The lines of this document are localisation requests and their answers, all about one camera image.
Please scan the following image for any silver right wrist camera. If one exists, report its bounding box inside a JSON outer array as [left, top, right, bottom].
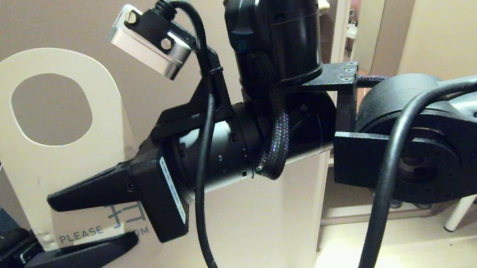
[[104, 0, 196, 88]]

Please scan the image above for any taupe framed wall mirror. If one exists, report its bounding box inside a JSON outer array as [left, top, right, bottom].
[[341, 0, 443, 84]]

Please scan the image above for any cream bench shelf unit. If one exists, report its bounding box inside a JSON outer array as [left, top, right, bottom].
[[311, 136, 458, 230]]

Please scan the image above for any white door hanger sign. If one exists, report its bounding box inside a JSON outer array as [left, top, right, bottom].
[[0, 36, 167, 268]]

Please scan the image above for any white room door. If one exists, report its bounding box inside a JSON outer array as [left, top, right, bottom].
[[0, 0, 376, 268]]

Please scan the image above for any smooth black right arm cable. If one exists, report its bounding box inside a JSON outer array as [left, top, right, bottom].
[[156, 0, 477, 268]]

